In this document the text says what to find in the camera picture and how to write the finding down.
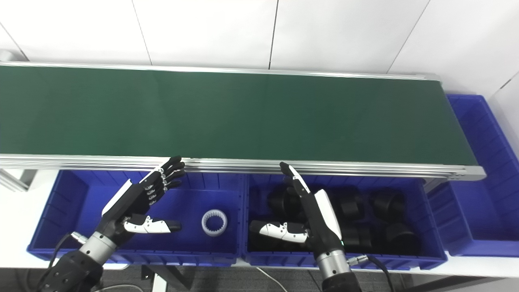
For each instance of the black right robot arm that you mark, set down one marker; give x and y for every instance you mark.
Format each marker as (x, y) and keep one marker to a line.
(336, 267)

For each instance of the grey metal table stand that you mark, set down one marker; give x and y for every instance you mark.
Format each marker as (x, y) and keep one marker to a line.
(160, 282)

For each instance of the blue plastic bin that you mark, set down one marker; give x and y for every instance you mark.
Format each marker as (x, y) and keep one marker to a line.
(425, 202)
(486, 211)
(190, 243)

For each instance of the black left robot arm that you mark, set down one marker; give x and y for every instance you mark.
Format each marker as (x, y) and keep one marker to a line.
(69, 271)

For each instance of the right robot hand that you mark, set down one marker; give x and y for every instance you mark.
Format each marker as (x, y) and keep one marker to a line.
(326, 219)

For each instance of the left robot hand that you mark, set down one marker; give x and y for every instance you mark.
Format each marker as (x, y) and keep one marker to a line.
(129, 202)

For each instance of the aluminium conveyor leg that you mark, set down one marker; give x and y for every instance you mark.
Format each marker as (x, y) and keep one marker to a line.
(12, 180)

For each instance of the green conveyor belt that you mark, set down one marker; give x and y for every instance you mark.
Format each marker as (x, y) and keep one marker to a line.
(324, 167)
(243, 117)

